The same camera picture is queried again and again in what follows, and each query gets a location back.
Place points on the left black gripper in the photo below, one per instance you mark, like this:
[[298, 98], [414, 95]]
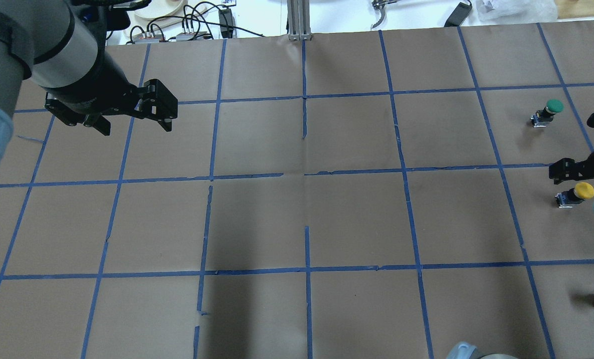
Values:
[[98, 86]]

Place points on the green push button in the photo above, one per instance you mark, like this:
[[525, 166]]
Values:
[[543, 117]]

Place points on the wooden cutting board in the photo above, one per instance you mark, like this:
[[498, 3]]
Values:
[[574, 9]]

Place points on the clear plastic bag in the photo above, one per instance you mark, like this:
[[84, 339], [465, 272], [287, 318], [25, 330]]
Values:
[[516, 11]]

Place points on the black power adapter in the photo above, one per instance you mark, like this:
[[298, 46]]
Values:
[[460, 13]]

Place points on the brown paper table cover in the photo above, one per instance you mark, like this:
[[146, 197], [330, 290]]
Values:
[[373, 195]]

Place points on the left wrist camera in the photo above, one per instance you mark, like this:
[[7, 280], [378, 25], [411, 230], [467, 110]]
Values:
[[101, 17]]

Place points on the aluminium frame post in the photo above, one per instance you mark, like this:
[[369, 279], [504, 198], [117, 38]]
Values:
[[298, 16]]

